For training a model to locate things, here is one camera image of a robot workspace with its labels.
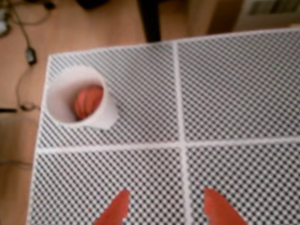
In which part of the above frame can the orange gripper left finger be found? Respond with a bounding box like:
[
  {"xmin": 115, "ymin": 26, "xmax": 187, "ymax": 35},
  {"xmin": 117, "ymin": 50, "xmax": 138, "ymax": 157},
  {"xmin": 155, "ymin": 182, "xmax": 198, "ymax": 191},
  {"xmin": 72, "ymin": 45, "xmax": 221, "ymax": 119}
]
[{"xmin": 93, "ymin": 188, "xmax": 131, "ymax": 225}]

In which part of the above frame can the white slatted fixture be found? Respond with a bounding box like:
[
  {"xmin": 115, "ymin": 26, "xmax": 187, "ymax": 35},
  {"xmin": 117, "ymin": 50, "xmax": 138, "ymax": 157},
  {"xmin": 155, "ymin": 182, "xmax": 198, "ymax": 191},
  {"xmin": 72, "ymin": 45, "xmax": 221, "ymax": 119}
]
[{"xmin": 242, "ymin": 0, "xmax": 300, "ymax": 23}]

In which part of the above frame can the black furniture leg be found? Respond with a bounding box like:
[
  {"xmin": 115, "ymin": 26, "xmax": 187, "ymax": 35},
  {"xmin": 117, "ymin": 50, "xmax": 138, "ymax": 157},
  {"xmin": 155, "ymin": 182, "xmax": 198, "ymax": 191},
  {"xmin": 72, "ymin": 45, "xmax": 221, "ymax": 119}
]
[{"xmin": 137, "ymin": 0, "xmax": 163, "ymax": 43}]

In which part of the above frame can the small orange basketball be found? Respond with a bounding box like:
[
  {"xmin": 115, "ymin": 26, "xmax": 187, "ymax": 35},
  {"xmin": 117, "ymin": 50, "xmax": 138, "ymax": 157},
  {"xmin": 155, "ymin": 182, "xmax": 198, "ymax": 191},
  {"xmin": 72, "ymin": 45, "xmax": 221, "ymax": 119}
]
[{"xmin": 74, "ymin": 85, "xmax": 104, "ymax": 120}]

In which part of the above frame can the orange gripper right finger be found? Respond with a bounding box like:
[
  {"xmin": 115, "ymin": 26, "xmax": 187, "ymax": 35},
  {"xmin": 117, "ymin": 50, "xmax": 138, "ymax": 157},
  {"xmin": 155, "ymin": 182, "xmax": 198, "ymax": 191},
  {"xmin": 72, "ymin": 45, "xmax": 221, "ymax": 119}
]
[{"xmin": 202, "ymin": 186, "xmax": 249, "ymax": 225}]

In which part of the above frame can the thin dark floor cable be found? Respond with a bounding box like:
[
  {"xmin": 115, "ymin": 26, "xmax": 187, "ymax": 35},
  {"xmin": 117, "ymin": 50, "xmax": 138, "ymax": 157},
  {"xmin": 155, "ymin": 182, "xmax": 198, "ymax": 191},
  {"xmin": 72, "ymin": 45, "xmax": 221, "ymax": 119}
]
[{"xmin": 8, "ymin": 0, "xmax": 56, "ymax": 112}]

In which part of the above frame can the black white checkerboard sheet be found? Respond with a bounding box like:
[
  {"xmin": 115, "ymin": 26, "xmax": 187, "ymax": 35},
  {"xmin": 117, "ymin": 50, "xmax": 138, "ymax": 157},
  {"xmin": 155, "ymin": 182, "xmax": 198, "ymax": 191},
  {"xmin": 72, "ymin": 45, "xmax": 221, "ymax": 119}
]
[
  {"xmin": 26, "ymin": 145, "xmax": 188, "ymax": 225},
  {"xmin": 176, "ymin": 28, "xmax": 300, "ymax": 143},
  {"xmin": 185, "ymin": 140, "xmax": 300, "ymax": 225},
  {"xmin": 37, "ymin": 43, "xmax": 183, "ymax": 150}
]

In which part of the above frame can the white paper cup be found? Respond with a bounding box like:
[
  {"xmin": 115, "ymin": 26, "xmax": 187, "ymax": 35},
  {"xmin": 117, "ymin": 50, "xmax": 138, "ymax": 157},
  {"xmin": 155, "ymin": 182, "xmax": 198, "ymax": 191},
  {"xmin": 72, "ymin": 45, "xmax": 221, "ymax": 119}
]
[{"xmin": 45, "ymin": 65, "xmax": 119, "ymax": 130}]

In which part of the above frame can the brown wooden panel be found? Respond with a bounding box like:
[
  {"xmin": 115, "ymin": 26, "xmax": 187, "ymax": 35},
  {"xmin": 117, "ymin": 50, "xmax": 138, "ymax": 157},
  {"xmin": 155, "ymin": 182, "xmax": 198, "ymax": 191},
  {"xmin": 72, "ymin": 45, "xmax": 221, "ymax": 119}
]
[{"xmin": 187, "ymin": 0, "xmax": 245, "ymax": 36}]

